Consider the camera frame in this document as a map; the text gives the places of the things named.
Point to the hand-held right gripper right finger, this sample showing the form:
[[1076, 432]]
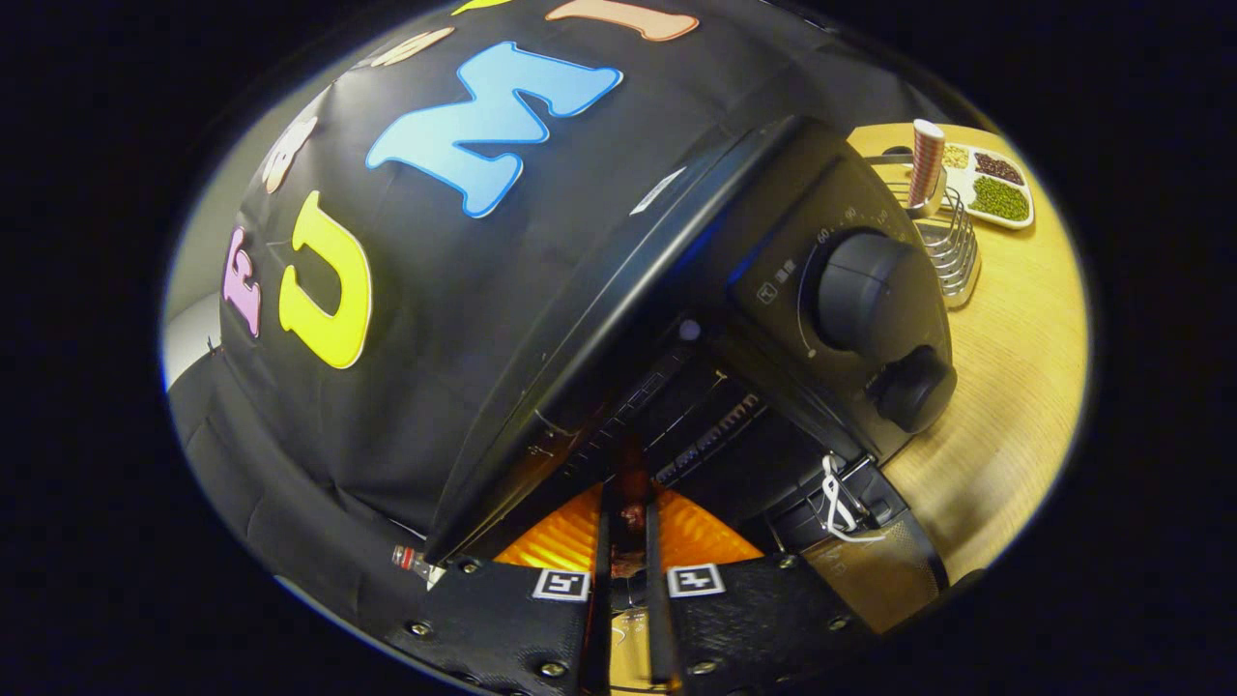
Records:
[[754, 609]]

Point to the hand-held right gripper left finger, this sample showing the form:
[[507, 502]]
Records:
[[503, 619]]

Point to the black electric oven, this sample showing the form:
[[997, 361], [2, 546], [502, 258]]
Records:
[[628, 280]]

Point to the clear plastic water bottle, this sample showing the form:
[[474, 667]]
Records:
[[414, 561]]

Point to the black backdrop cloth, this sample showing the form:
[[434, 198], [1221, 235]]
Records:
[[435, 319]]

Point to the white divided dish with beans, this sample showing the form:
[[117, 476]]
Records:
[[1000, 198]]

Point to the striped paper tube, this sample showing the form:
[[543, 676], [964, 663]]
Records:
[[928, 159]]

